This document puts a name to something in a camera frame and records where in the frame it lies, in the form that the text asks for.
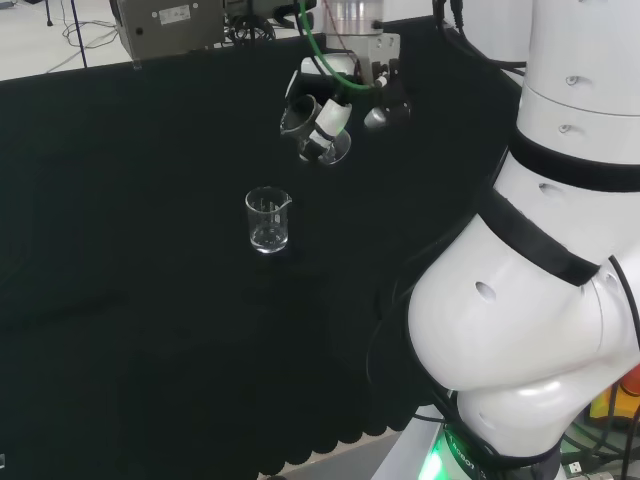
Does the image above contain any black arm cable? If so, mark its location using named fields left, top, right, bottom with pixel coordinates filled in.
left=606, top=253, right=640, bottom=480

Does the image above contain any black cable bundle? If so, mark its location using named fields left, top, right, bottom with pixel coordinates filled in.
left=222, top=12, right=277, bottom=49

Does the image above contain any green cable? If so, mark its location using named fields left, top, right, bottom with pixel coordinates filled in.
left=298, top=0, right=375, bottom=92

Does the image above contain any black bench cloth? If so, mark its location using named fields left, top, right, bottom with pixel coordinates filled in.
left=0, top=22, right=531, bottom=476

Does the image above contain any grey metal box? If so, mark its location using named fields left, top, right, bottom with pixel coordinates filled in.
left=108, top=0, right=227, bottom=65

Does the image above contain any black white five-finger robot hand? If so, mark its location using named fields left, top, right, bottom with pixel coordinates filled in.
left=282, top=32, right=414, bottom=165

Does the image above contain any thin floor cable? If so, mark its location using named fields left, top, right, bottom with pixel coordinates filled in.
left=60, top=18, right=121, bottom=51

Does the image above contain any clear glass beaker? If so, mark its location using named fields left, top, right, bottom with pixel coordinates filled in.
left=279, top=93, right=352, bottom=167
left=244, top=186, right=294, bottom=255

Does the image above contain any dark tripod leg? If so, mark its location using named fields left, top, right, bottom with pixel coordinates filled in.
left=68, top=0, right=90, bottom=70

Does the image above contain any yellow stop button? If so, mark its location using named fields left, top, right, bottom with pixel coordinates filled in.
left=588, top=367, right=640, bottom=435

